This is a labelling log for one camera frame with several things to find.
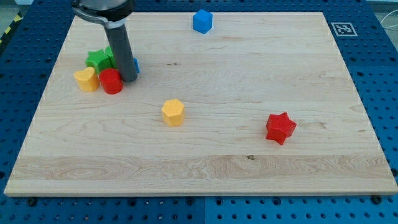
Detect white cable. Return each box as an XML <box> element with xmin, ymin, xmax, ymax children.
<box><xmin>379</xmin><ymin>9</ymin><xmax>398</xmax><ymax>32</ymax></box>

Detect yellow hexagon block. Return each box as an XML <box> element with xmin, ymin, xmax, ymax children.
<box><xmin>162</xmin><ymin>99</ymin><xmax>185</xmax><ymax>127</ymax></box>

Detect yellow heart block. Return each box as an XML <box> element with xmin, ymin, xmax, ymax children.
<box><xmin>73</xmin><ymin>67</ymin><xmax>100</xmax><ymax>92</ymax></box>

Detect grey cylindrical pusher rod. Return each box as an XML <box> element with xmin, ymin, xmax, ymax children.
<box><xmin>104</xmin><ymin>22</ymin><xmax>138</xmax><ymax>82</ymax></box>

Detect fiducial marker tag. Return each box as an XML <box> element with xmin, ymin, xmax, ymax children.
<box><xmin>331</xmin><ymin>22</ymin><xmax>358</xmax><ymax>37</ymax></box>

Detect red star block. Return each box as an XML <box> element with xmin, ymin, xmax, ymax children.
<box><xmin>266</xmin><ymin>112</ymin><xmax>297</xmax><ymax>145</ymax></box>

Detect red cylinder block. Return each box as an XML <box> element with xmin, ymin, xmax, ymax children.
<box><xmin>99</xmin><ymin>68</ymin><xmax>123</xmax><ymax>95</ymax></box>

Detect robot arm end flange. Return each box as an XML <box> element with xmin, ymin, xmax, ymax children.
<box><xmin>70</xmin><ymin>0</ymin><xmax>136</xmax><ymax>29</ymax></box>

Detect blue triangle block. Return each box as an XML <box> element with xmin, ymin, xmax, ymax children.
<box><xmin>134</xmin><ymin>57</ymin><xmax>140</xmax><ymax>74</ymax></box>

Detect green block behind rod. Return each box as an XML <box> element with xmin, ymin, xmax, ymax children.
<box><xmin>104</xmin><ymin>45</ymin><xmax>118</xmax><ymax>69</ymax></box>

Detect green star block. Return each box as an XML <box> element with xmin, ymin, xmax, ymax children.
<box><xmin>85</xmin><ymin>49</ymin><xmax>112</xmax><ymax>75</ymax></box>

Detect blue cube block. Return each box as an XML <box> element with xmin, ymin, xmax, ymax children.
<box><xmin>193</xmin><ymin>9</ymin><xmax>213</xmax><ymax>34</ymax></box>

